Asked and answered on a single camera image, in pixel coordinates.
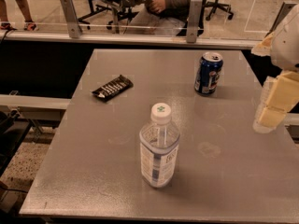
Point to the black equipment at left edge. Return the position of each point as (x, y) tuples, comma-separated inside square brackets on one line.
[(13, 130)]

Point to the black office chair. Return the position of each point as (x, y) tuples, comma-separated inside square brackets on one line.
[(216, 4), (121, 10)]

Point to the black office chair right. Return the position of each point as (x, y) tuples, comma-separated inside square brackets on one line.
[(216, 4)]

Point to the seated person grey sweater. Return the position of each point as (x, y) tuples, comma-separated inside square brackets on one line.
[(160, 17)]

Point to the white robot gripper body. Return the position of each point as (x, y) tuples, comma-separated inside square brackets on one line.
[(287, 48)]

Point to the clear water bottle white cap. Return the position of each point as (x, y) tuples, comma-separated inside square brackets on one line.
[(159, 142)]

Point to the right metal glass bracket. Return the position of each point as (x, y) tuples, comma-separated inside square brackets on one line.
[(281, 14)]

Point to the left metal glass bracket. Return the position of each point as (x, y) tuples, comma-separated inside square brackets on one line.
[(71, 19)]

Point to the black snack bar wrapper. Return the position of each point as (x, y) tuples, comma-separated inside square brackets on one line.
[(113, 88)]

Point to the metal glass bracket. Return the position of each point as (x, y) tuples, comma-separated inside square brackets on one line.
[(281, 14), (193, 20), (71, 19)]

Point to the middle metal glass bracket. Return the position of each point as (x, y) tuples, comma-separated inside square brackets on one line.
[(193, 20)]

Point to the blue pepsi can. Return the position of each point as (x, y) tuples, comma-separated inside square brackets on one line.
[(208, 73)]

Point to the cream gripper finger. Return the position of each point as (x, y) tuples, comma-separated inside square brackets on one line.
[(263, 48), (278, 97)]

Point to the black office chair left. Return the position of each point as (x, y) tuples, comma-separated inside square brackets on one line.
[(121, 10)]

